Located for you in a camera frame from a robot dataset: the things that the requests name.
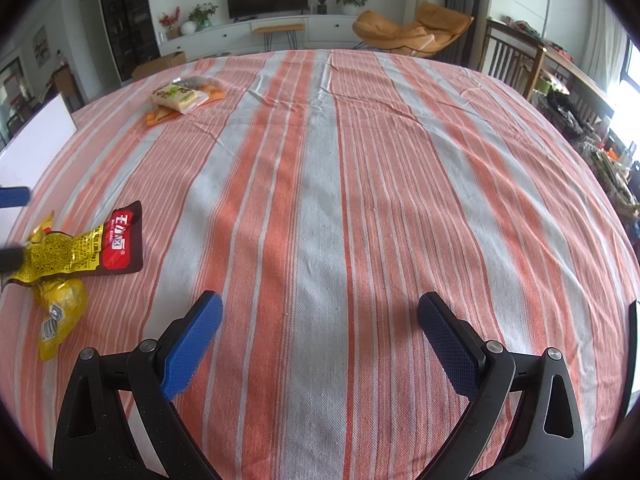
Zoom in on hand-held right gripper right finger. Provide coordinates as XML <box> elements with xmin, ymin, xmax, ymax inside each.
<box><xmin>417</xmin><ymin>292</ymin><xmax>586</xmax><ymax>480</ymax></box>

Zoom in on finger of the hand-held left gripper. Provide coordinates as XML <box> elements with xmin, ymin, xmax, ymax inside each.
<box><xmin>0</xmin><ymin>245</ymin><xmax>28</xmax><ymax>273</ymax></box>
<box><xmin>0</xmin><ymin>186</ymin><xmax>32</xmax><ymax>207</ymax></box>

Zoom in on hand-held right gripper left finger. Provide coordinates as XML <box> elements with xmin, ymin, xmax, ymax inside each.
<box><xmin>52</xmin><ymin>290</ymin><xmax>223</xmax><ymax>480</ymax></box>

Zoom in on red and yellow snack packet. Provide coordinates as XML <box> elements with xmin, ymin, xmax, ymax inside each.
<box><xmin>0</xmin><ymin>200</ymin><xmax>144</xmax><ymax>288</ymax></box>

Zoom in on pale green-print snack packet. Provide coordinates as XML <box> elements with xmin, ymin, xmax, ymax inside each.
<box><xmin>150</xmin><ymin>82</ymin><xmax>209</xmax><ymax>115</ymax></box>

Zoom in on white board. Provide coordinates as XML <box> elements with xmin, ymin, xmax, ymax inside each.
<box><xmin>0</xmin><ymin>92</ymin><xmax>78</xmax><ymax>241</ymax></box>

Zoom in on dark side table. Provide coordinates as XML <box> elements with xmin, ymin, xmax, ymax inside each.
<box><xmin>50</xmin><ymin>62</ymin><xmax>86</xmax><ymax>111</ymax></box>

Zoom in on cardboard box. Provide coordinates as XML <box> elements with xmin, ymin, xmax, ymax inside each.
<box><xmin>131</xmin><ymin>51</ymin><xmax>187</xmax><ymax>81</ymax></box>

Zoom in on orange striped tablecloth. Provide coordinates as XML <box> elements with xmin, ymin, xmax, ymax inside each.
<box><xmin>0</xmin><ymin>49</ymin><xmax>640</xmax><ymax>480</ymax></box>

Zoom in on dark tall shelf cabinet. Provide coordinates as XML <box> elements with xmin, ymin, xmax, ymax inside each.
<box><xmin>96</xmin><ymin>0</ymin><xmax>161</xmax><ymax>83</ymax></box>

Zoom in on red flowers in vase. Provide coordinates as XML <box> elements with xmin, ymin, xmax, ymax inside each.
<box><xmin>159</xmin><ymin>7</ymin><xmax>182</xmax><ymax>40</ymax></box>

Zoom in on clutter pile on dining table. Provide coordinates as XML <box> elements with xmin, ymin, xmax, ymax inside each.
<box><xmin>530</xmin><ymin>72</ymin><xmax>640</xmax><ymax>221</ymax></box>

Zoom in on green plant in pale pot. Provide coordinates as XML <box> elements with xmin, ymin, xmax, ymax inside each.
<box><xmin>188</xmin><ymin>3</ymin><xmax>219</xmax><ymax>31</ymax></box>

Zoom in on dark wooden chair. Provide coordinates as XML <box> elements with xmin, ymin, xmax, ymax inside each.
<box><xmin>477</xmin><ymin>17</ymin><xmax>548</xmax><ymax>101</ymax></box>

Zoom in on wooden bench with metal legs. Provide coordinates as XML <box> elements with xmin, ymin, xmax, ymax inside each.
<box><xmin>251</xmin><ymin>23</ymin><xmax>306</xmax><ymax>52</ymax></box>

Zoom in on orange lounge chair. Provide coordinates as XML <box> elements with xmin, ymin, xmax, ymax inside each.
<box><xmin>352</xmin><ymin>1</ymin><xmax>475</xmax><ymax>58</ymax></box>

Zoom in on white media cabinet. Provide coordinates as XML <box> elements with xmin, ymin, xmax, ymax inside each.
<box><xmin>160</xmin><ymin>12</ymin><xmax>373</xmax><ymax>58</ymax></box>

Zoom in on white sheer curtain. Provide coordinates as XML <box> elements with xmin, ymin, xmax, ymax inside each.
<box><xmin>582</xmin><ymin>0</ymin><xmax>628</xmax><ymax>96</ymax></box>

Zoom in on framed wall picture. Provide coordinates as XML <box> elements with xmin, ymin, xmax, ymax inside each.
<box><xmin>32</xmin><ymin>25</ymin><xmax>51</xmax><ymax>66</ymax></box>

